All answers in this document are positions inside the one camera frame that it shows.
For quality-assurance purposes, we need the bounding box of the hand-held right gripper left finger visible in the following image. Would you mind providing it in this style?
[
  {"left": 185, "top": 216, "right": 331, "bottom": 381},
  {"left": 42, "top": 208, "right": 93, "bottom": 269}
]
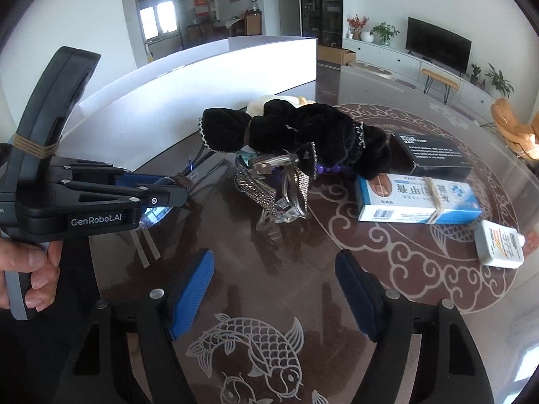
[{"left": 59, "top": 249, "right": 215, "bottom": 404}]

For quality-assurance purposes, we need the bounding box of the wooden sideboard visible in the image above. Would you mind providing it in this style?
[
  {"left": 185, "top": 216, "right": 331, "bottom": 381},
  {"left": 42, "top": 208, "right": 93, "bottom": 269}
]
[{"left": 244, "top": 9, "right": 263, "bottom": 37}]

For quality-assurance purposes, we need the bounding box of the black display cabinet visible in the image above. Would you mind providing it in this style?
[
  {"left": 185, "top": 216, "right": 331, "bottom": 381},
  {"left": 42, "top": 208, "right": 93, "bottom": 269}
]
[{"left": 300, "top": 0, "right": 343, "bottom": 49}]

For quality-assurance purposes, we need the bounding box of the person's left hand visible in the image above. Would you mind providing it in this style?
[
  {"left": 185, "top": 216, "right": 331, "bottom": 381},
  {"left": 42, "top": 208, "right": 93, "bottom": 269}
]
[{"left": 0, "top": 238, "right": 62, "bottom": 310}]

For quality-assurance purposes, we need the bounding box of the wooden bench with metal legs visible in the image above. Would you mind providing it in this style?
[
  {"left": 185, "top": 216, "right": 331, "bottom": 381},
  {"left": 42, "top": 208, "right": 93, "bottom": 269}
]
[{"left": 421, "top": 68, "right": 461, "bottom": 104}]

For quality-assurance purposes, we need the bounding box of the brown cardboard box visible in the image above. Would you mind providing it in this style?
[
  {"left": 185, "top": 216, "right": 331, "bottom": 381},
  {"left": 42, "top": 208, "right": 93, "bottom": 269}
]
[{"left": 317, "top": 44, "right": 357, "bottom": 66}]

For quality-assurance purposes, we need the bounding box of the rhinestone hair clip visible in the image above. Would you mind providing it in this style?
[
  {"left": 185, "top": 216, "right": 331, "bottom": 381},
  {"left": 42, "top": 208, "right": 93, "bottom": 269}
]
[{"left": 233, "top": 141, "right": 318, "bottom": 234}]

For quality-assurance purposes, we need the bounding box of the white plastic bottle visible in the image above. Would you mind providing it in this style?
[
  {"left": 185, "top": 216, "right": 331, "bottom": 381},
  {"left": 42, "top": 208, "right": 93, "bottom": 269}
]
[{"left": 476, "top": 220, "right": 527, "bottom": 268}]

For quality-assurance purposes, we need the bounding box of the white foam board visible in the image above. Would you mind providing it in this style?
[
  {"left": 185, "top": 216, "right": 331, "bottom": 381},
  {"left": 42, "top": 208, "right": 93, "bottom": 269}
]
[{"left": 59, "top": 36, "right": 317, "bottom": 173}]

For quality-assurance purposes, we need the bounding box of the red flower bouquet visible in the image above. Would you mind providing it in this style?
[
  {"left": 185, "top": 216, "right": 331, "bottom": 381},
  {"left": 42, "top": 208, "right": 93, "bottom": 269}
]
[{"left": 347, "top": 14, "right": 370, "bottom": 41}]

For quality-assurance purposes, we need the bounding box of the orange lounge chair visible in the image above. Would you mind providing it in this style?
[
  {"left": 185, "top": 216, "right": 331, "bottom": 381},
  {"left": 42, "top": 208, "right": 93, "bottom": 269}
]
[{"left": 490, "top": 98, "right": 539, "bottom": 161}]

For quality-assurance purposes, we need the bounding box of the blue and white medicine box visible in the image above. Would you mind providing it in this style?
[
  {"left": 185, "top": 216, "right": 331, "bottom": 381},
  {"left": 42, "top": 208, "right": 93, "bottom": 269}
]
[{"left": 356, "top": 172, "right": 482, "bottom": 225}]

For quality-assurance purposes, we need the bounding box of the green potted plant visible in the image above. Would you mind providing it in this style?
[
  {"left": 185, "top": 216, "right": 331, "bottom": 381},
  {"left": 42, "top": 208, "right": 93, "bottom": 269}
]
[{"left": 371, "top": 22, "right": 400, "bottom": 47}]

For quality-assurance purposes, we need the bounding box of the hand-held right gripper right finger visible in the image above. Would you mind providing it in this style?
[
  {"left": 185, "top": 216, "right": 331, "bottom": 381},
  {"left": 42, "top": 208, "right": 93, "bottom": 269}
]
[{"left": 335, "top": 249, "right": 497, "bottom": 404}]

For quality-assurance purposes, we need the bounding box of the cream plush toy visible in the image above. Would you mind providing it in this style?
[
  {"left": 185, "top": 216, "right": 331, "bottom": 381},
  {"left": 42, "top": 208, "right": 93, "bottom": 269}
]
[{"left": 246, "top": 95, "right": 316, "bottom": 117}]

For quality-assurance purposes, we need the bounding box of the black cardboard box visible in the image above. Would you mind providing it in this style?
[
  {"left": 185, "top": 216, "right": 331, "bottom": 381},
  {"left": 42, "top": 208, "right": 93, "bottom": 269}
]
[{"left": 389, "top": 131, "right": 475, "bottom": 181}]

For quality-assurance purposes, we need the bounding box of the purple bead bracelet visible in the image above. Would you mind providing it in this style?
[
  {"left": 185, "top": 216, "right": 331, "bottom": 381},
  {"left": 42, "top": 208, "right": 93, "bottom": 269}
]
[{"left": 314, "top": 161, "right": 355, "bottom": 176}]

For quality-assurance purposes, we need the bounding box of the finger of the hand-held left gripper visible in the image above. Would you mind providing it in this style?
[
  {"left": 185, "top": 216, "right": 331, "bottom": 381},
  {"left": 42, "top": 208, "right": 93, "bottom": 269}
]
[
  {"left": 53, "top": 156, "right": 149, "bottom": 188},
  {"left": 62, "top": 180, "right": 189, "bottom": 220}
]

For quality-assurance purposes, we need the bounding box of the leafy potted plant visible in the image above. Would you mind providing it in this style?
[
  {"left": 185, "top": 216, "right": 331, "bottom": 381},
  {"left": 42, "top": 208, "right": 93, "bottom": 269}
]
[{"left": 482, "top": 63, "right": 515, "bottom": 98}]

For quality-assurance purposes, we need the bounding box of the white television cabinet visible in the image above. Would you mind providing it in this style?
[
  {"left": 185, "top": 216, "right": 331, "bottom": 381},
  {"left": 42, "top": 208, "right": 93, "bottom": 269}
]
[{"left": 342, "top": 36, "right": 498, "bottom": 112}]

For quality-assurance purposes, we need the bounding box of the clear plastic hair clip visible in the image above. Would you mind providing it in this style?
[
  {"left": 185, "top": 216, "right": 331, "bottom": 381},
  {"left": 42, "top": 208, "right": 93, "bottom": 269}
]
[{"left": 134, "top": 154, "right": 222, "bottom": 270}]

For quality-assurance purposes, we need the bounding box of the black television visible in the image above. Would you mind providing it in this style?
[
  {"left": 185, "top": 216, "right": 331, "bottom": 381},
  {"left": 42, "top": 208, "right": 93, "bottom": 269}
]
[{"left": 405, "top": 17, "right": 472, "bottom": 75}]

